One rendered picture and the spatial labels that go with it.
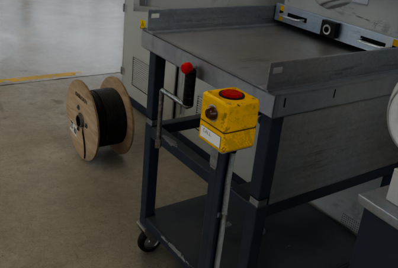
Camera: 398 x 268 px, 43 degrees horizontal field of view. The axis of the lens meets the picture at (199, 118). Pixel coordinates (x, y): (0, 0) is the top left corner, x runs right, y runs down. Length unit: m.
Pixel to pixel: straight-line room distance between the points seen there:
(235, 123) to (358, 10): 0.83
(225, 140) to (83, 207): 1.36
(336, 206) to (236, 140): 1.12
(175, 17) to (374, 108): 0.66
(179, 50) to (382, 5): 0.61
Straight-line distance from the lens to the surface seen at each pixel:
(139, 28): 3.03
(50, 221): 2.15
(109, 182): 2.40
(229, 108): 0.91
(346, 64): 1.35
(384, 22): 1.61
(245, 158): 2.34
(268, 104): 1.17
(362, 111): 1.46
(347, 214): 2.01
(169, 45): 1.48
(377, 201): 1.01
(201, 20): 1.69
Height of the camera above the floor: 1.23
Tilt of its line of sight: 23 degrees down
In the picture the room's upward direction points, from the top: 6 degrees clockwise
